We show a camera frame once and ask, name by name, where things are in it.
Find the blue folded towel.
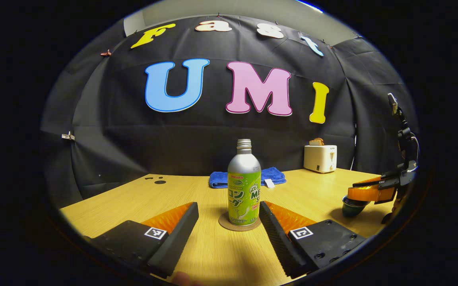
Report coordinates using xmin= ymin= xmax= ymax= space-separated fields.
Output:
xmin=209 ymin=167 xmax=287 ymax=189

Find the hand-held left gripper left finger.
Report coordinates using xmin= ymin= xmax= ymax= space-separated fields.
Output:
xmin=84 ymin=202 xmax=200 ymax=279

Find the silver green water bottle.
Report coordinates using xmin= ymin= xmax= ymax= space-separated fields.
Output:
xmin=227 ymin=139 xmax=262 ymax=226

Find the round brown coaster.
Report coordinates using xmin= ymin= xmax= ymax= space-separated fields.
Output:
xmin=218 ymin=212 xmax=262 ymax=232

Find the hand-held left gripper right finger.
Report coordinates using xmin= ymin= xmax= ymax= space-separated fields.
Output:
xmin=259 ymin=201 xmax=367 ymax=279

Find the teal teacup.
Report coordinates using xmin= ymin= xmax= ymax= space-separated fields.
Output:
xmin=342 ymin=195 xmax=373 ymax=218

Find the white toaster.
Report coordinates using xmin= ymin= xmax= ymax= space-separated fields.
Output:
xmin=304 ymin=145 xmax=338 ymax=174

